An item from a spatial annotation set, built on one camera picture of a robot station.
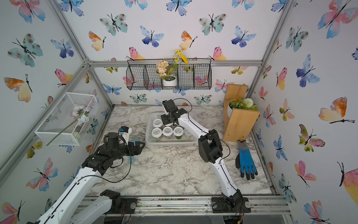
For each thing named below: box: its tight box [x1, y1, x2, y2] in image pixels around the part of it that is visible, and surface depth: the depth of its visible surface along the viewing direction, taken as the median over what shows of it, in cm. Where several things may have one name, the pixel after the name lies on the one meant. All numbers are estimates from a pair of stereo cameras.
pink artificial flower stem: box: [45, 105, 92, 147], surface depth 75 cm
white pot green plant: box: [227, 96, 258, 119], surface depth 93 cm
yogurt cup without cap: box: [183, 128, 193, 139], surface depth 98 cm
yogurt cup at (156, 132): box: [151, 127, 163, 140], surface depth 96 cm
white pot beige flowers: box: [156, 48, 189, 87], surface depth 87 cm
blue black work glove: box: [235, 140, 258, 181], surface depth 89 cm
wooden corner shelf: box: [222, 84, 261, 142], surface depth 88 cm
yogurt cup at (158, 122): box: [152, 118, 164, 128], surface depth 101 cm
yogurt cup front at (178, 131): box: [172, 126, 185, 140], surface depth 97 cm
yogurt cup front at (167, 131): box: [162, 126, 174, 140], surface depth 98 cm
